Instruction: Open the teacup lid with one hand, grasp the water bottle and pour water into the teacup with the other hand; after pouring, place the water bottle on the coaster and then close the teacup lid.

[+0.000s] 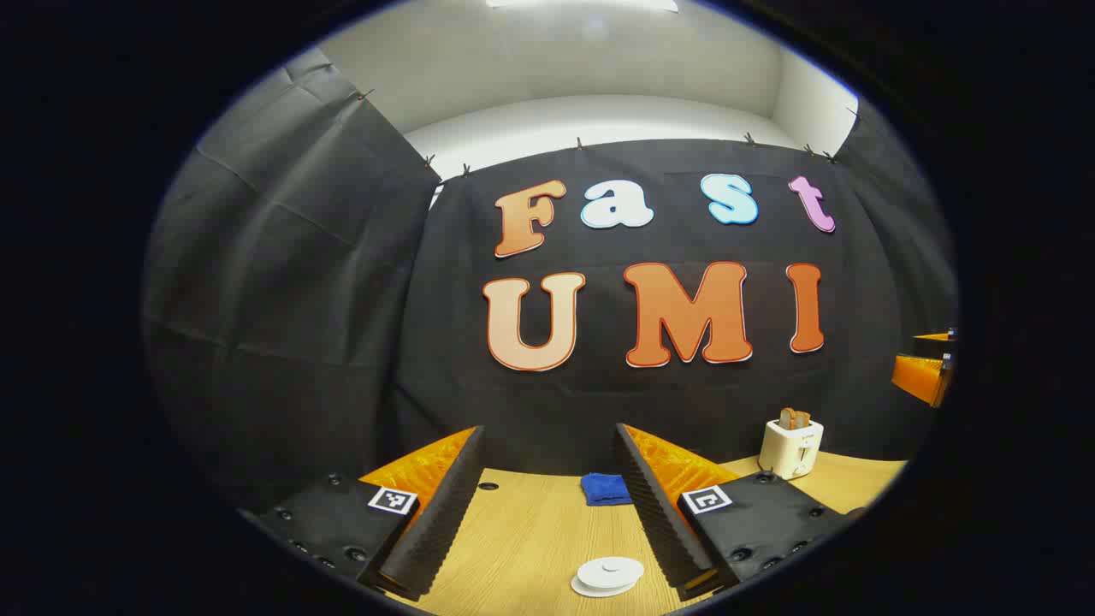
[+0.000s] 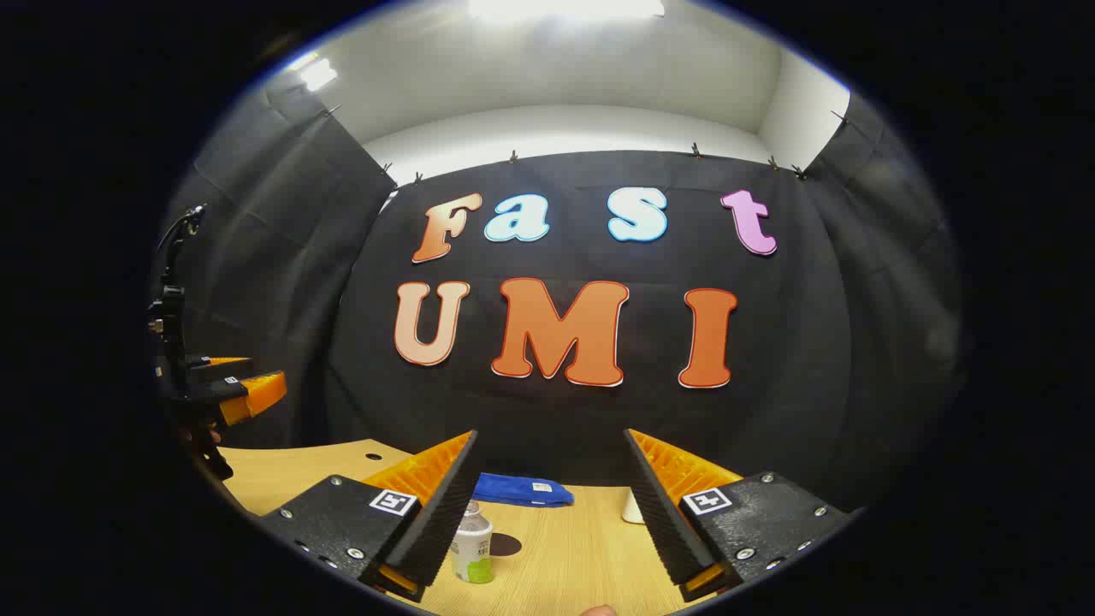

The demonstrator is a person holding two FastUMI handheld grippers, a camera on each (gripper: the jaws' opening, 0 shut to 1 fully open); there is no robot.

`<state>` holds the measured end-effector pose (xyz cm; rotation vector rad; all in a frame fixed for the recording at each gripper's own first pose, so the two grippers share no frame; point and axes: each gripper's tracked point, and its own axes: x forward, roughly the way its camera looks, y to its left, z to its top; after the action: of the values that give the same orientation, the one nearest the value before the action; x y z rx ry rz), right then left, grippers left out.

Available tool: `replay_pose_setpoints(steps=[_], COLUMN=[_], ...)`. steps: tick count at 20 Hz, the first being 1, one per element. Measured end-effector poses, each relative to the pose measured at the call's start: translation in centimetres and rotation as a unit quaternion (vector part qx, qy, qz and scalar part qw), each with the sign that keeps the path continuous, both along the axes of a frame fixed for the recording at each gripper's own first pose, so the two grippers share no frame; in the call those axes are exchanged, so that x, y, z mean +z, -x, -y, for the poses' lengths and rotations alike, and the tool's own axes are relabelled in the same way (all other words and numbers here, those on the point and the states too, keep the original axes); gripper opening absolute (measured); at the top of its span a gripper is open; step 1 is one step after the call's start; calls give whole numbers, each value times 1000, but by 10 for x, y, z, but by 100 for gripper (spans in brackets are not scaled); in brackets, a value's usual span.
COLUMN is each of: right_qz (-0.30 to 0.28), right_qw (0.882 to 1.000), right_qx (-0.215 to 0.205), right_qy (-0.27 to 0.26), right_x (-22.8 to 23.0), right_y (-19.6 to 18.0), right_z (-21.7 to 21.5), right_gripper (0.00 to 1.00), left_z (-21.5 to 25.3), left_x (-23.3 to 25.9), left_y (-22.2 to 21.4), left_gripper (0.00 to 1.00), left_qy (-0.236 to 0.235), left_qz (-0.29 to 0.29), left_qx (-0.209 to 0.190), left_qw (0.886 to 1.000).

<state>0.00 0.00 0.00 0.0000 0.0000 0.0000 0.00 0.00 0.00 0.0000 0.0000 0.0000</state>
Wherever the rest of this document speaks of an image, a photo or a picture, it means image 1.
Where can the white saucer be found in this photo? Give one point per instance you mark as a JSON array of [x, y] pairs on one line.
[[590, 590]]

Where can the white toaster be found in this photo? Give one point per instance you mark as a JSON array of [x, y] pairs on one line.
[[791, 449]]

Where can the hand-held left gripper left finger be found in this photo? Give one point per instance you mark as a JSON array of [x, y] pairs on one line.
[[436, 530]]

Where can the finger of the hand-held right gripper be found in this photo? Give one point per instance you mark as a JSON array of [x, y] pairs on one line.
[[920, 378], [934, 344]]

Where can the bread slice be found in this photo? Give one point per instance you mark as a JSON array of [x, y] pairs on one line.
[[788, 417], [802, 419]]

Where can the blue cloth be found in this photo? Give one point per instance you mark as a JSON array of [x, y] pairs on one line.
[[606, 488]]

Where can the white teacup lid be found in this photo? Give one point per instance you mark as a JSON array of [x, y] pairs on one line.
[[612, 568]]

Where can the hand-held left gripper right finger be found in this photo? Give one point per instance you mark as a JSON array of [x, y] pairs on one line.
[[659, 522]]

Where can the white teacup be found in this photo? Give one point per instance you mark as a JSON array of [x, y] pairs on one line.
[[632, 582]]

